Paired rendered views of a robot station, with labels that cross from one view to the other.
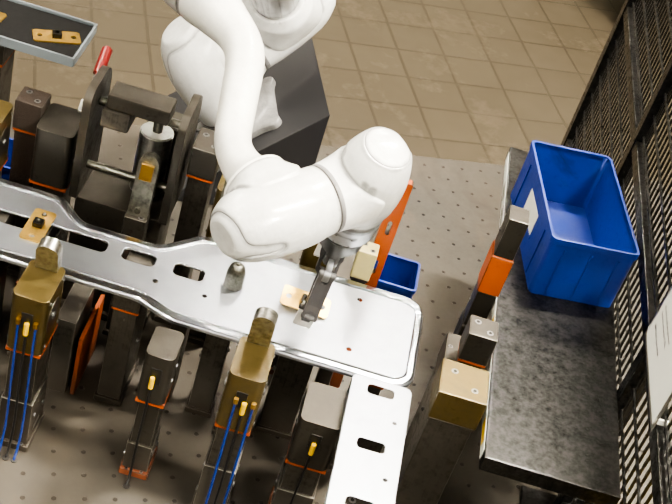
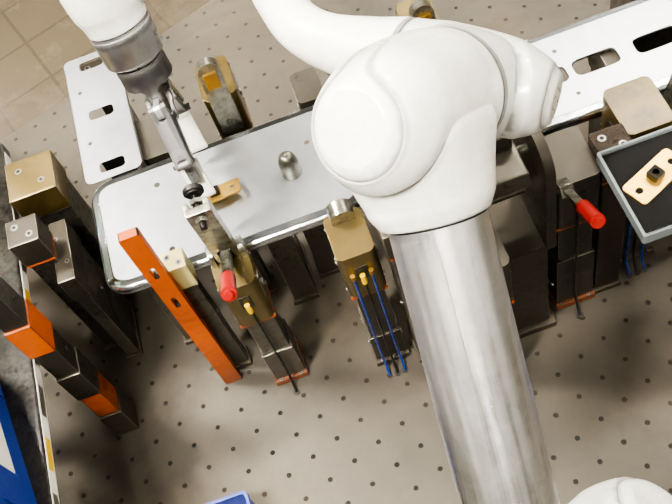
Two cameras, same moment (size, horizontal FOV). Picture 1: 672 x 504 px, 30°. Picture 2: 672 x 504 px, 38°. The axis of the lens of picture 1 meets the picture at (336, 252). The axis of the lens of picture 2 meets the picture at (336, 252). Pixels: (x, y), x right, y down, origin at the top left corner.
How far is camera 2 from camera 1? 2.56 m
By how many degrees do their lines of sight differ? 84
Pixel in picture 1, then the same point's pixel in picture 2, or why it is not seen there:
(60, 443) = not seen: hidden behind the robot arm
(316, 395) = not seen: hidden behind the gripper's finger
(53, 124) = (567, 143)
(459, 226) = not seen: outside the picture
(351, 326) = (165, 210)
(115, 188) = (496, 227)
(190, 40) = (616, 484)
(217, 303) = (291, 143)
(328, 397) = (157, 143)
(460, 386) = (31, 167)
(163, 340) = (309, 85)
